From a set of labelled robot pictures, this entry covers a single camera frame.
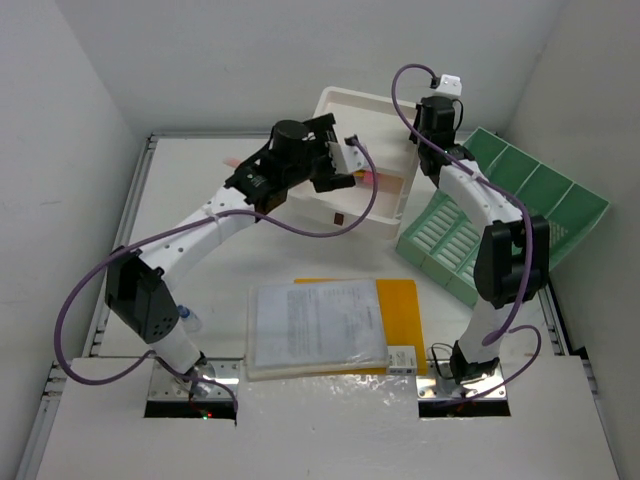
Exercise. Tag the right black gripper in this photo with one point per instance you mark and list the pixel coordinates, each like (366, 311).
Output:
(417, 115)

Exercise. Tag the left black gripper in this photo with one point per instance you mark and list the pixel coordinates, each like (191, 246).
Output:
(321, 131)

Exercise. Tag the pink glue stick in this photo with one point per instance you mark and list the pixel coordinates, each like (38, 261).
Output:
(366, 178)

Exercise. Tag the white drawer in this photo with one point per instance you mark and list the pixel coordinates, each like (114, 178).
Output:
(340, 208)

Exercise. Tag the white three-drawer organizer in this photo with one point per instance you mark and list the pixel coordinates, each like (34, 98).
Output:
(374, 121)

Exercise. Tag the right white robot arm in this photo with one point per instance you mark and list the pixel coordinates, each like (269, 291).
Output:
(512, 261)

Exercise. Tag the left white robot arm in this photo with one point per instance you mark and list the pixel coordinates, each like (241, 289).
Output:
(140, 283)

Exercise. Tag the pink orange highlighter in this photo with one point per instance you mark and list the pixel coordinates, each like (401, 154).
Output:
(232, 162)

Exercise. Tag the green plastic file tray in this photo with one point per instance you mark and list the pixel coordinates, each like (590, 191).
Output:
(442, 242)

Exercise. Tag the yellow folder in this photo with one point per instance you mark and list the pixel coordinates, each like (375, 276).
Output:
(401, 320)

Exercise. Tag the clear sleeve with papers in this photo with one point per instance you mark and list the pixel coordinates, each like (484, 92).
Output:
(300, 329)

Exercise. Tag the small white box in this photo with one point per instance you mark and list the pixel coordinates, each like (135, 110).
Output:
(402, 360)

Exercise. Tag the small clear blue-capped bottle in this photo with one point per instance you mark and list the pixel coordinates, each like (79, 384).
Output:
(189, 319)

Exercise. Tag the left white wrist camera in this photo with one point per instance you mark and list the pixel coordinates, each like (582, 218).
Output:
(347, 158)

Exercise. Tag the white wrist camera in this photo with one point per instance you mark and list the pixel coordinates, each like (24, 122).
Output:
(449, 86)
(347, 158)

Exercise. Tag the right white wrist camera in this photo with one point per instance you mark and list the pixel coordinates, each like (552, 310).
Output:
(449, 86)

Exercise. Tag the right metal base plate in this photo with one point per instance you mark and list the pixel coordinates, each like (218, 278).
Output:
(433, 387)

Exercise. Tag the metal base plate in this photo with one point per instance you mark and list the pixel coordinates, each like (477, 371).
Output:
(217, 379)
(433, 387)

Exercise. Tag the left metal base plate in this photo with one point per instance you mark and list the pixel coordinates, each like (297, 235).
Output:
(217, 379)

